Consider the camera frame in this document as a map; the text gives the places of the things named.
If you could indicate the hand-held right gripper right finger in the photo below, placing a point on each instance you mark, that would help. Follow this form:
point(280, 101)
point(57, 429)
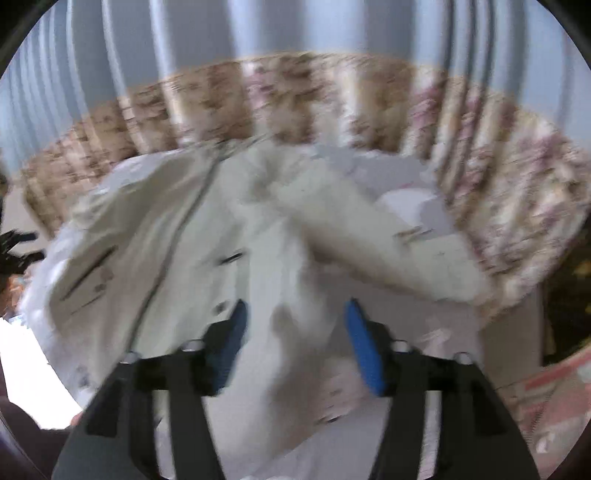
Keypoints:
point(364, 353)

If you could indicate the pink patterned cloth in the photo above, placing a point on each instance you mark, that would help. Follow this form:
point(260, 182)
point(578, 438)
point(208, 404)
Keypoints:
point(554, 406)

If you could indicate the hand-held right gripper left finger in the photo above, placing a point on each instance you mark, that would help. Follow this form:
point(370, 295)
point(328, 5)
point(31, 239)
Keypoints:
point(231, 344)

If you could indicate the blue and floral curtain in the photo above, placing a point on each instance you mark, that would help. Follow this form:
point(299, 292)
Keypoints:
point(295, 92)

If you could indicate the cream jacket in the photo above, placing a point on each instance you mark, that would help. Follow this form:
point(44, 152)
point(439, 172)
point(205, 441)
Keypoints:
point(194, 221)

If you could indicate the grey printed bed sheet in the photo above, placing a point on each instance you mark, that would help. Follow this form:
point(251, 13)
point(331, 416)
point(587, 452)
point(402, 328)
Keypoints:
point(406, 203)

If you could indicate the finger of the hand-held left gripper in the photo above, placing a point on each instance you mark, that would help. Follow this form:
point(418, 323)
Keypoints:
point(18, 237)
point(21, 263)

